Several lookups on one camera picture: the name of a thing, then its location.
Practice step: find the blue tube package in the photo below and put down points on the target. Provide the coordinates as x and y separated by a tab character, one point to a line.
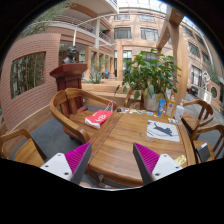
161	106

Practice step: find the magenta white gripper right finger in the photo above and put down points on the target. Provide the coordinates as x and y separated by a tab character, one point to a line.
153	166

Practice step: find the wooden chair behind table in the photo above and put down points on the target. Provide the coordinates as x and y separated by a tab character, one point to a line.
132	103

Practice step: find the wooden chair right far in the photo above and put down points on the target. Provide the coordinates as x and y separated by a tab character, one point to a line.
193	122

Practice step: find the yellow packet on table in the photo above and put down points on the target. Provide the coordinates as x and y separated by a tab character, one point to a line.
180	160

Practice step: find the wooden pillar beam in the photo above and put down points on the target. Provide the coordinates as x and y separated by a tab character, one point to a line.
171	29

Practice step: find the dark red wooden pedestal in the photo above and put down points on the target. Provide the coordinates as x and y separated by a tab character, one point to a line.
69	75

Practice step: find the green potted plant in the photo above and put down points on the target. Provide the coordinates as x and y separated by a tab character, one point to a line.
149	77

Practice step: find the white pump bottle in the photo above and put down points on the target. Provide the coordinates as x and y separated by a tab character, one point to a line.
179	111

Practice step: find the wooden chair near left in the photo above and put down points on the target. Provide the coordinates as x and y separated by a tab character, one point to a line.
19	146

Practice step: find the wooden chair right near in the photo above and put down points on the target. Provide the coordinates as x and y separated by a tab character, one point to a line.
208	142

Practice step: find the white plant pot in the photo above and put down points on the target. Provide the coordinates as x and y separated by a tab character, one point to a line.
151	102

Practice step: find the wooden armchair left of table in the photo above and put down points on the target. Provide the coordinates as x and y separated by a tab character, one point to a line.
63	106

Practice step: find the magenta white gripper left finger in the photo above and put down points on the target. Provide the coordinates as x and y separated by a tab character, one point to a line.
70	166

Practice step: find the white mouse pad with cat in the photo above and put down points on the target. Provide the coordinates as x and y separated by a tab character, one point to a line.
162	131

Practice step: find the orange and white bottle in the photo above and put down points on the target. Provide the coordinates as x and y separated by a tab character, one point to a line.
170	107

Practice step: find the dark bronze bust statue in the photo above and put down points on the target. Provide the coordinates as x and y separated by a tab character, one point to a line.
71	51

